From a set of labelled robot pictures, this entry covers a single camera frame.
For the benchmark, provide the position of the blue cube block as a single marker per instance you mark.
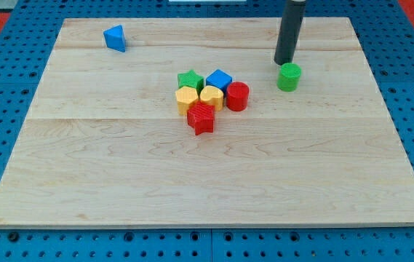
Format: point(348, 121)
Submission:
point(219, 79)

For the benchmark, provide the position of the red star block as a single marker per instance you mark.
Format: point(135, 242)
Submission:
point(201, 117)

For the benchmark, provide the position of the light wooden board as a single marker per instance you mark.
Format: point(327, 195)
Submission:
point(104, 147)

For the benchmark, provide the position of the red cylinder block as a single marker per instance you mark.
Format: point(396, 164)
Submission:
point(237, 95)

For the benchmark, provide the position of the yellow heart block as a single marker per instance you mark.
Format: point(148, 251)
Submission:
point(213, 96)

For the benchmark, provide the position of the blue triangle block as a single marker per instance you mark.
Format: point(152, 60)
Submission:
point(115, 39)

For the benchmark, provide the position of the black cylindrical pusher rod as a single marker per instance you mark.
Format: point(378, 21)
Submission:
point(289, 30)

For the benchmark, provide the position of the blue perforated table plate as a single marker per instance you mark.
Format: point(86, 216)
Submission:
point(387, 38)

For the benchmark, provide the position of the green star block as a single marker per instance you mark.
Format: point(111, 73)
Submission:
point(191, 79)

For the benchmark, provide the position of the green cylinder block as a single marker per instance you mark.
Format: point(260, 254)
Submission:
point(289, 76)

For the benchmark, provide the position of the yellow pentagon block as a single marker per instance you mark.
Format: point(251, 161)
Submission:
point(186, 97)

